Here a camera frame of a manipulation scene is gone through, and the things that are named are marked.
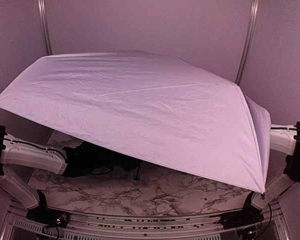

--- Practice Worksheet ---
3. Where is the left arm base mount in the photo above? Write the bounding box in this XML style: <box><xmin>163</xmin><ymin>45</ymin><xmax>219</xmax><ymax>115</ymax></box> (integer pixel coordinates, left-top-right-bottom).
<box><xmin>26</xmin><ymin>208</ymin><xmax>70</xmax><ymax>228</ymax></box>

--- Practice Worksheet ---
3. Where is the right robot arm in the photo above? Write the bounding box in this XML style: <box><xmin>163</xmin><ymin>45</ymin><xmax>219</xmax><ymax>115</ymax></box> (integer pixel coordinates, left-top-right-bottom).
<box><xmin>242</xmin><ymin>121</ymin><xmax>300</xmax><ymax>222</ymax></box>

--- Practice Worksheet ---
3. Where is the left aluminium frame post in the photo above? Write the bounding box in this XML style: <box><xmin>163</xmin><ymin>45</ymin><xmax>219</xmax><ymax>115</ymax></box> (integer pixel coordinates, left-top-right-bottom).
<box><xmin>37</xmin><ymin>0</ymin><xmax>53</xmax><ymax>56</ymax></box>

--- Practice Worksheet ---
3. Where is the lilac folding umbrella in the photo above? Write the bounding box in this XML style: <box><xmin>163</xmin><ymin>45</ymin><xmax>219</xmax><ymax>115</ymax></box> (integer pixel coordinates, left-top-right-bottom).
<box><xmin>0</xmin><ymin>50</ymin><xmax>269</xmax><ymax>194</ymax></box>

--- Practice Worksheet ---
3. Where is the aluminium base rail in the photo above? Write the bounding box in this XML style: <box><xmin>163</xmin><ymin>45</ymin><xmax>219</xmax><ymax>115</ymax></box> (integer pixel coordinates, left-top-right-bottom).
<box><xmin>0</xmin><ymin>200</ymin><xmax>291</xmax><ymax>240</ymax></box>

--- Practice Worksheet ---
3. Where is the right aluminium frame post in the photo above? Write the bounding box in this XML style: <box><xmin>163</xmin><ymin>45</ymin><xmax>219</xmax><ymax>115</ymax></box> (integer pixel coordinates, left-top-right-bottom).
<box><xmin>235</xmin><ymin>0</ymin><xmax>260</xmax><ymax>86</ymax></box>

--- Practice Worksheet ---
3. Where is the aluminium frame post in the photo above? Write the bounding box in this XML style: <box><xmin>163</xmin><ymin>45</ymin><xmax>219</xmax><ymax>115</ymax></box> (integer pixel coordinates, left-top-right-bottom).
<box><xmin>37</xmin><ymin>0</ymin><xmax>53</xmax><ymax>56</ymax></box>
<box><xmin>235</xmin><ymin>0</ymin><xmax>260</xmax><ymax>86</ymax></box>

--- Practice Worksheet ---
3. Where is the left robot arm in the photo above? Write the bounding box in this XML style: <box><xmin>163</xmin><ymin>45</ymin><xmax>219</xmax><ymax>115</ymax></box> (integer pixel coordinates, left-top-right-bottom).
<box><xmin>0</xmin><ymin>125</ymin><xmax>141</xmax><ymax>228</ymax></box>

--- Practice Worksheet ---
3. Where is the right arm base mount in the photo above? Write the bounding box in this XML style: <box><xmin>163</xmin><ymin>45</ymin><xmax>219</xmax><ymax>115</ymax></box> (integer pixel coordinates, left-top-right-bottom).
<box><xmin>219</xmin><ymin>209</ymin><xmax>264</xmax><ymax>230</ymax></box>

